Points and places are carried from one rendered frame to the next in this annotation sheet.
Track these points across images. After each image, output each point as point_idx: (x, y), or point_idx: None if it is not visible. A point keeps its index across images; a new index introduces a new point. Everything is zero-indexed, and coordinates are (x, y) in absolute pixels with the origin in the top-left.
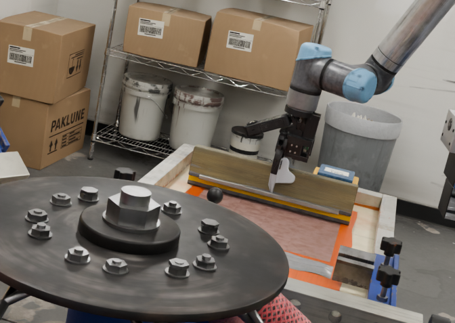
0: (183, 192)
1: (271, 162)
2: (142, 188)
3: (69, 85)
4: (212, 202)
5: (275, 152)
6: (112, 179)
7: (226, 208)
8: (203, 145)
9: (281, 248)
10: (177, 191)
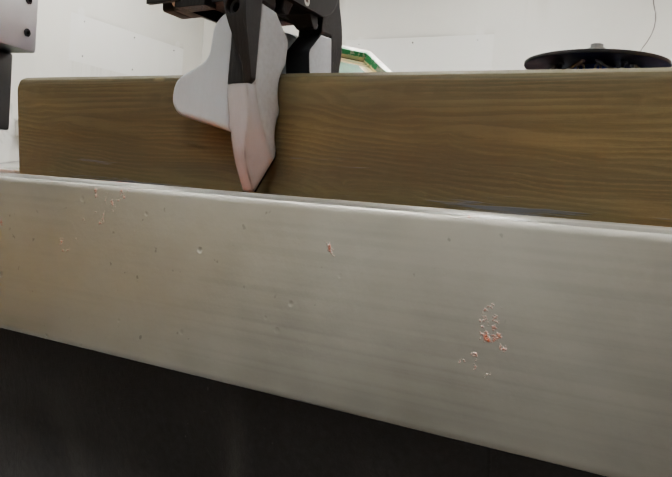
0: (580, 49)
1: (303, 73)
2: (595, 43)
3: None
4: (562, 50)
5: (339, 19)
6: (622, 49)
7: (554, 51)
8: (670, 68)
9: (526, 59)
10: (583, 49)
